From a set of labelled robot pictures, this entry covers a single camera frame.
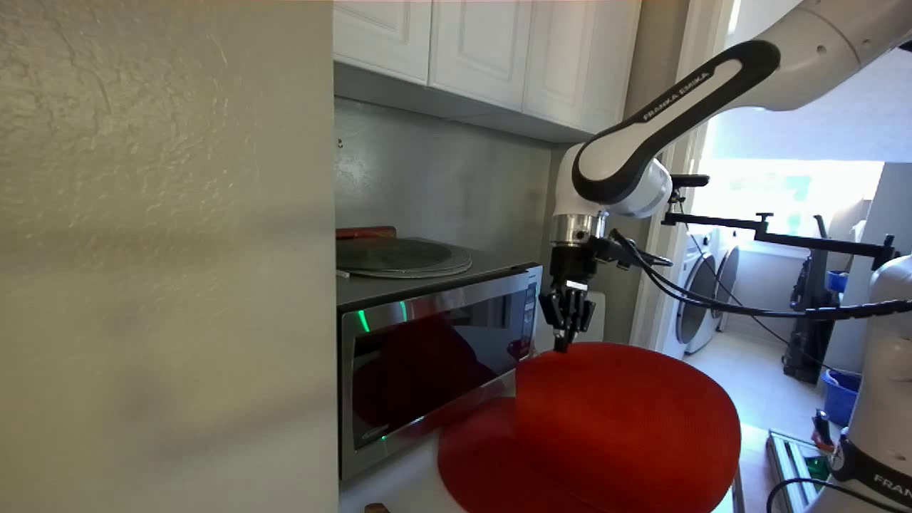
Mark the stainless steel microwave oven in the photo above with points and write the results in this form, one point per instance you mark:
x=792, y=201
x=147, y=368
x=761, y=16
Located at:
x=429, y=379

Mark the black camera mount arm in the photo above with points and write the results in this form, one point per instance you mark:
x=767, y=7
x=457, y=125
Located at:
x=808, y=236

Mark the white upper kitchen cabinets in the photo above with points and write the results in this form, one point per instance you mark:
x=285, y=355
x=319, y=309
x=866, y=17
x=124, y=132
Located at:
x=429, y=38

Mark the blue plastic bucket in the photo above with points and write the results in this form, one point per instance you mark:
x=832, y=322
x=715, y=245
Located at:
x=841, y=399

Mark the small brown round object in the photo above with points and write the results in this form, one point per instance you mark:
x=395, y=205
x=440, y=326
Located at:
x=378, y=507

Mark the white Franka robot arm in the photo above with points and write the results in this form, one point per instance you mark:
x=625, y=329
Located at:
x=664, y=103

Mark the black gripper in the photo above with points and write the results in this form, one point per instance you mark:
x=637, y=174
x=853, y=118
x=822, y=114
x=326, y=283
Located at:
x=574, y=271

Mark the black upright vacuum cleaner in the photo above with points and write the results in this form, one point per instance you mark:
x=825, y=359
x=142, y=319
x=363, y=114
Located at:
x=809, y=332

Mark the aluminium rail robot base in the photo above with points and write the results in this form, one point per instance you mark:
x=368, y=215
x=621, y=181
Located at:
x=788, y=464

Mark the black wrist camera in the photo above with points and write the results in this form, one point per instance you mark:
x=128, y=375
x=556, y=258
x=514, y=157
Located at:
x=620, y=255

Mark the thin orange round placemat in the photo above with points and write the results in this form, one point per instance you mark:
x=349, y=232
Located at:
x=628, y=427

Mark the white front-load dryer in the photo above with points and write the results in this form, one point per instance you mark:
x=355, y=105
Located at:
x=727, y=281

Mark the white front-load washing machine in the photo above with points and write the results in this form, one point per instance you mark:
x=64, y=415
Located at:
x=690, y=318

